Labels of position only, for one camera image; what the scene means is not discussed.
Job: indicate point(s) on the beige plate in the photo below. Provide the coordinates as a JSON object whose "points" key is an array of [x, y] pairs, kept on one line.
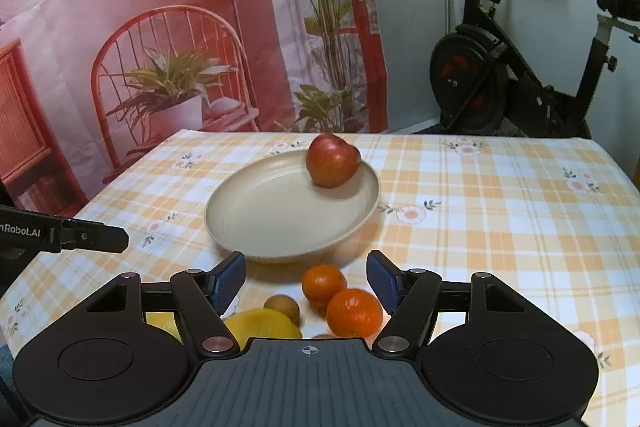
{"points": [[280, 217]]}

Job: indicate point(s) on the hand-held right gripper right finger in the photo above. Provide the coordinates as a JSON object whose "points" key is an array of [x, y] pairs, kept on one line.
{"points": [[381, 282]]}

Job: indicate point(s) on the small brown kiwi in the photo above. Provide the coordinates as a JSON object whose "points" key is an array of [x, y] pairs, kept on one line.
{"points": [[322, 336], [282, 307]]}

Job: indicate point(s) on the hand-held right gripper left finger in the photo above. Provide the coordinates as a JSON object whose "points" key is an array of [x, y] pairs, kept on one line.
{"points": [[231, 281]]}

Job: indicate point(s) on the bright red apple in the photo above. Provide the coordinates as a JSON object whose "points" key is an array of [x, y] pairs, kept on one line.
{"points": [[332, 162]]}

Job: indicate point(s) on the black exercise bike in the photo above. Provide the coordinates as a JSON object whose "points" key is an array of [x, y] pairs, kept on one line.
{"points": [[470, 77]]}

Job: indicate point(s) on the yellow lemon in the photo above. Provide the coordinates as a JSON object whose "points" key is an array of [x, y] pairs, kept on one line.
{"points": [[160, 323], [265, 326]]}

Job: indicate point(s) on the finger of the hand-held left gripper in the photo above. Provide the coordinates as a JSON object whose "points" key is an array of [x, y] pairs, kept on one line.
{"points": [[100, 237]]}

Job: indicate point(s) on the orange checkered tablecloth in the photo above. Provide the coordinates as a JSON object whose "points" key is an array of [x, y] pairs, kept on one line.
{"points": [[500, 232]]}

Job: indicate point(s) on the orange mandarin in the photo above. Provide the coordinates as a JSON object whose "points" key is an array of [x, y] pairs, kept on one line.
{"points": [[322, 283], [355, 313]]}

